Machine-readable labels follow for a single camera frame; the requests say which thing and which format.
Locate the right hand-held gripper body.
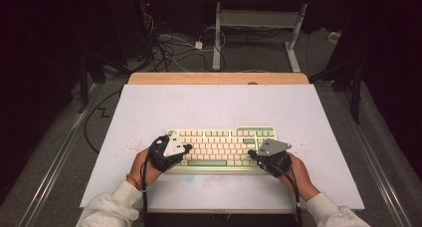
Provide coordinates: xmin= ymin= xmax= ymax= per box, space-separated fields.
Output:
xmin=256 ymin=138 xmax=294 ymax=178

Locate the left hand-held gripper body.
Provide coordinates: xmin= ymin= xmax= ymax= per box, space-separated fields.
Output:
xmin=147 ymin=130 xmax=187 ymax=173

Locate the cream and green keyboard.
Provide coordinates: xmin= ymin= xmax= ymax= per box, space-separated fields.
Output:
xmin=164 ymin=125 xmax=280 ymax=175

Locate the person's left hand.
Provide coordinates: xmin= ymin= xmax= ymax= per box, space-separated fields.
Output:
xmin=126 ymin=146 xmax=163 ymax=189

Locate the person's right hand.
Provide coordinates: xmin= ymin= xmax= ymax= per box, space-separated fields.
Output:
xmin=278 ymin=152 xmax=321 ymax=202

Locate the white table cover board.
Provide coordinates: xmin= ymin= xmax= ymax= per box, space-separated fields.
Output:
xmin=80 ymin=84 xmax=365 ymax=211

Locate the black metal stand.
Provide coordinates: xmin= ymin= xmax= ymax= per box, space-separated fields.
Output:
xmin=309 ymin=54 xmax=365 ymax=125
xmin=77 ymin=52 xmax=107 ymax=114

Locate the orange wrist bracelet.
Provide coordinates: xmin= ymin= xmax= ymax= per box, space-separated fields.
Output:
xmin=125 ymin=173 xmax=141 ymax=190

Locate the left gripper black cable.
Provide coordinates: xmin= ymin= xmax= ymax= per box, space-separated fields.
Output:
xmin=138 ymin=152 xmax=151 ymax=223

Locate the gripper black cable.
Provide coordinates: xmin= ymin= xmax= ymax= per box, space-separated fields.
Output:
xmin=138 ymin=152 xmax=151 ymax=223
xmin=264 ymin=162 xmax=304 ymax=227

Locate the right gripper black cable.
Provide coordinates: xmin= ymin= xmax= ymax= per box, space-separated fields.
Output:
xmin=264 ymin=162 xmax=304 ymax=227

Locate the long black floor cable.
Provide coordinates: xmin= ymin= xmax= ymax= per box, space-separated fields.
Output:
xmin=83 ymin=89 xmax=122 ymax=155

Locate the tangle of floor cables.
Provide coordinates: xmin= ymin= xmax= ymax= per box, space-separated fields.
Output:
xmin=141 ymin=11 xmax=227 ymax=73

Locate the metal floor rail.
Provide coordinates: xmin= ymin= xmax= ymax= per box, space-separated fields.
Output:
xmin=333 ymin=87 xmax=413 ymax=227
xmin=14 ymin=82 xmax=105 ymax=227

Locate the white metal desk frame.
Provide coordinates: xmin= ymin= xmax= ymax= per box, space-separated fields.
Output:
xmin=198 ymin=0 xmax=353 ymax=73

